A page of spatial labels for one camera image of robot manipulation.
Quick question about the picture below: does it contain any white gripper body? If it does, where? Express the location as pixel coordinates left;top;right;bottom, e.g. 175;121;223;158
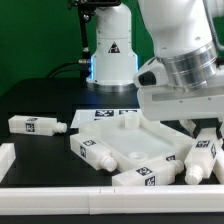
133;58;224;122

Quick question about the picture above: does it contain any white desk top tray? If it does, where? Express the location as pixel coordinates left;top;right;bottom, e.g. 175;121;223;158
79;112;194;172

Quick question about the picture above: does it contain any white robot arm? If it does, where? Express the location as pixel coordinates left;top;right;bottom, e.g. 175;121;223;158
87;0;224;121

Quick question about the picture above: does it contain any white marker sheet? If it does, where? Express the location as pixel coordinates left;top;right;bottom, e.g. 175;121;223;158
71;108;140;128

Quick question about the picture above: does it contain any white obstacle wall bar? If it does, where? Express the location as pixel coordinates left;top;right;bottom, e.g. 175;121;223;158
0;185;224;215

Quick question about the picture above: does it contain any black cable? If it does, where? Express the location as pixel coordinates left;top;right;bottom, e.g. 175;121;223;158
45;59;88;79

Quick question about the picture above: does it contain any black camera pole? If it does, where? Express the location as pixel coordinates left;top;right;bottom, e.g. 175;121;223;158
67;0;123;79

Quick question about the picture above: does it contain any white left wall block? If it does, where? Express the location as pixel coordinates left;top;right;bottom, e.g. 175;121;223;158
0;143;16;182

